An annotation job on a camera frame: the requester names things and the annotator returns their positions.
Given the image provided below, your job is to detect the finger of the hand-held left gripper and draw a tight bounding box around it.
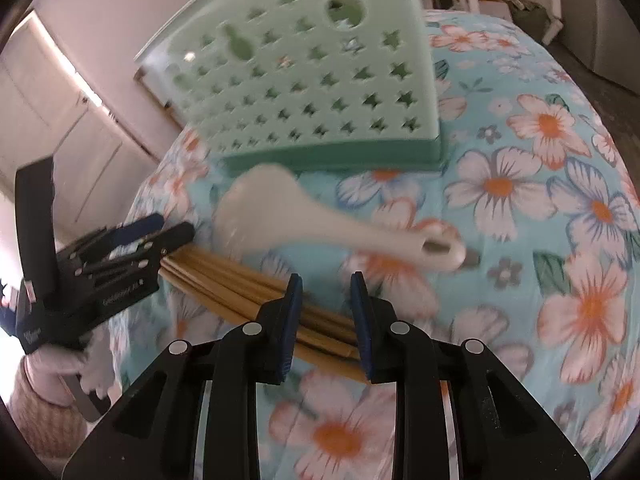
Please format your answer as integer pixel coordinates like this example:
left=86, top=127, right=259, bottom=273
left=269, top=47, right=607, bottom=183
left=74, top=221, right=197, bottom=282
left=59, top=213, right=166, bottom=262

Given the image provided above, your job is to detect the white ceramic spoon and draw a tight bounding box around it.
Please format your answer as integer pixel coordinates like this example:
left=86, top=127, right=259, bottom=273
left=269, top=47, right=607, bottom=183
left=214, top=163, right=469, bottom=274

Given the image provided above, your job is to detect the white cabinet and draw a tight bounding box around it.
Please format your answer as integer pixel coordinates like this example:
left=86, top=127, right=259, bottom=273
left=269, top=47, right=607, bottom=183
left=584, top=0, right=640, bottom=77

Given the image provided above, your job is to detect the green bag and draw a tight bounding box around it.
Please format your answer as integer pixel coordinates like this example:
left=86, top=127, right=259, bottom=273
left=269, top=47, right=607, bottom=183
left=505, top=0, right=549, bottom=37

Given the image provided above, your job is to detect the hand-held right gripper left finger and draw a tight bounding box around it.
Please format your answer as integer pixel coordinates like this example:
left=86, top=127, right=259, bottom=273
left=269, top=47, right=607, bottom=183
left=62, top=272, right=304, bottom=480

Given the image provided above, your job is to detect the floral light blue blanket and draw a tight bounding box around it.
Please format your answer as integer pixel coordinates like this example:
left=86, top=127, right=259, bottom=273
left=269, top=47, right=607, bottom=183
left=107, top=7, right=640, bottom=480

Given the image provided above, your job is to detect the white panelled door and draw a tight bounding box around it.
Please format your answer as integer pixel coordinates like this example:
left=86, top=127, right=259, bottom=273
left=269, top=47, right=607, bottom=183
left=0, top=10, right=168, bottom=233

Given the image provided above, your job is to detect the person's left forearm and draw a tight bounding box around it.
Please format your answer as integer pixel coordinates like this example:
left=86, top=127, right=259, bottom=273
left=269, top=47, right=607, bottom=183
left=22, top=335, right=118, bottom=417

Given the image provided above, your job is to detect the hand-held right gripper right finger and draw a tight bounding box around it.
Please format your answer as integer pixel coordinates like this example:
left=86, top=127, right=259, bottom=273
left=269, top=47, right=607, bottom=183
left=350, top=271, right=592, bottom=480

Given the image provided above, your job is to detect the bundle of wooden chopsticks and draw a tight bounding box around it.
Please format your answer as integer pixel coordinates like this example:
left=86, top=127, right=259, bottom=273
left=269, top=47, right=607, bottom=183
left=159, top=246, right=373, bottom=378

